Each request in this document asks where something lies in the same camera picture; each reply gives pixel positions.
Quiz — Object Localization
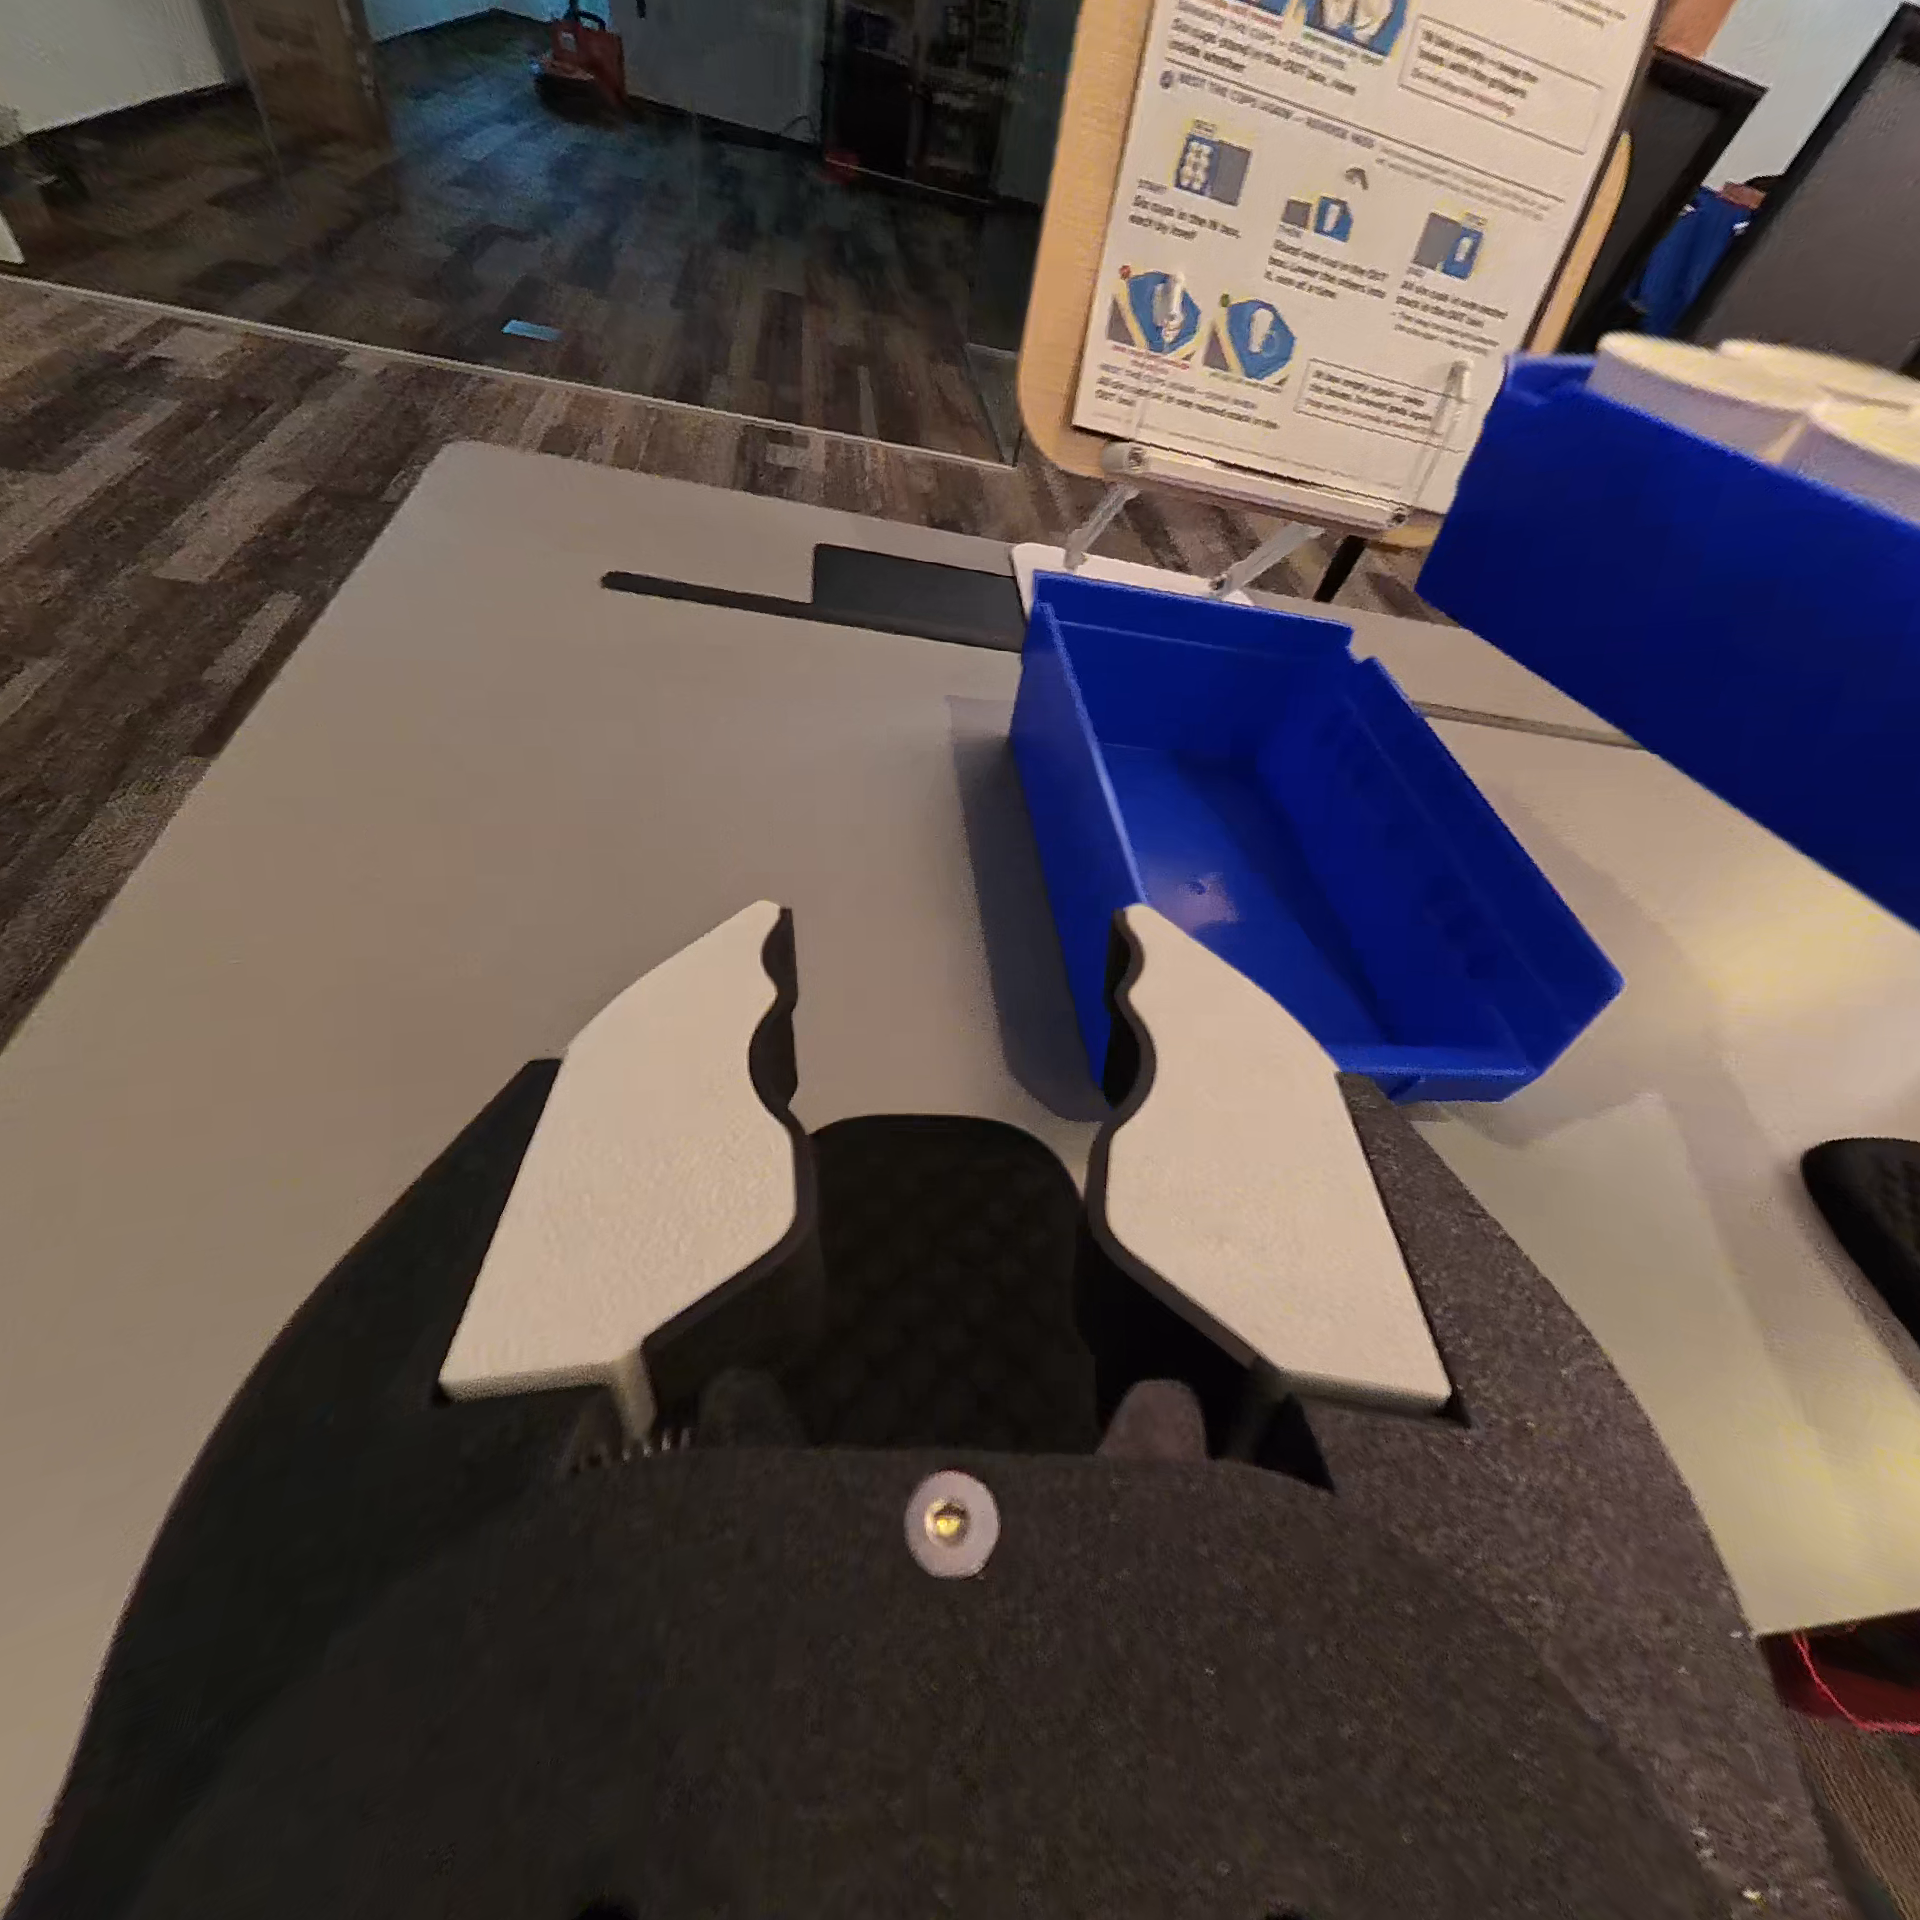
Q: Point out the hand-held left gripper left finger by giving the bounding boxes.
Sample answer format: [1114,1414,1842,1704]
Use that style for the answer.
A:
[438,902,818,1446]

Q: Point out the white board stand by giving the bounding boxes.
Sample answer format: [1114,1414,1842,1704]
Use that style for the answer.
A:
[1009,454,1413,622]

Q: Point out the wooden instruction board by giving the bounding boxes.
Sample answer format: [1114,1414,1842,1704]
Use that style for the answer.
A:
[1016,0,1652,550]

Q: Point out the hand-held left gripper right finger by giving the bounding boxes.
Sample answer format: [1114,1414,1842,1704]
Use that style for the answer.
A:
[1083,907,1460,1449]

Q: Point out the blue plastic bin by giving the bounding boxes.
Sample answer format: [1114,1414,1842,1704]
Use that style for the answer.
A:
[1005,576,1626,1105]
[1415,360,1920,936]

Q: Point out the black framed panel on stand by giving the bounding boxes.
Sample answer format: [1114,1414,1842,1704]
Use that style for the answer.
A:
[1566,46,1771,360]
[1698,15,1920,379]

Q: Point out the white paper cup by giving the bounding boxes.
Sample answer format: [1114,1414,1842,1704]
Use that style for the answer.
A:
[1714,341,1920,416]
[1586,327,1804,427]
[1796,394,1920,520]

